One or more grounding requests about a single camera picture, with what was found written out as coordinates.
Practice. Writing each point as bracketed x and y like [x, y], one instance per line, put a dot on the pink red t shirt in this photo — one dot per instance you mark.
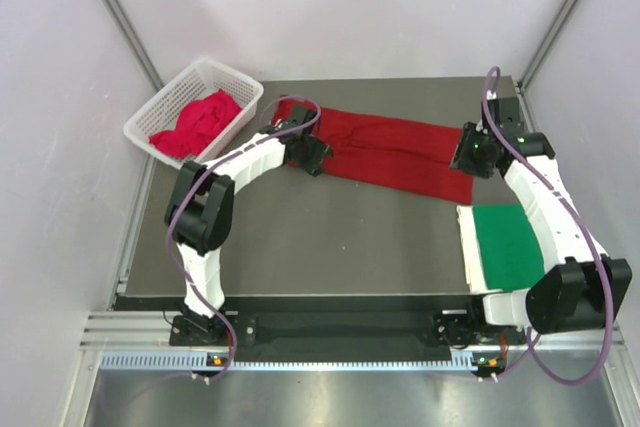
[198, 125]

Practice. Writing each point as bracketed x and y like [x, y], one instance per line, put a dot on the white plastic basket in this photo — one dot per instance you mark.
[199, 80]

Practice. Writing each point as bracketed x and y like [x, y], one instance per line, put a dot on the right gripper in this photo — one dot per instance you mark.
[461, 160]

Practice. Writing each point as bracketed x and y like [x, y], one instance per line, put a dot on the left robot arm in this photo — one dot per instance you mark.
[200, 213]

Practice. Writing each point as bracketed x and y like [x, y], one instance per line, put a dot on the folded green t shirt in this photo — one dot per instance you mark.
[509, 251]

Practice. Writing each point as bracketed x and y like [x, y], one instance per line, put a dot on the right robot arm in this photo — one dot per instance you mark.
[582, 287]

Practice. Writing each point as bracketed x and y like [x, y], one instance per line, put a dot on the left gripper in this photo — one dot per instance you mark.
[320, 149]

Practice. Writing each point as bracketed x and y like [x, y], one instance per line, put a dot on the folded white t shirt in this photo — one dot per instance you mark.
[471, 253]

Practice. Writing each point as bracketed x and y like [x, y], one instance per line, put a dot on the grey slotted cable duct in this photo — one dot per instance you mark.
[206, 361]

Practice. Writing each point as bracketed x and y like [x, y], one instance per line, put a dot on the dark red t shirt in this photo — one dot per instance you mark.
[396, 153]

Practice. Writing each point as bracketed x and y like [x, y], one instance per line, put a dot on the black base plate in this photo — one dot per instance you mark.
[335, 328]

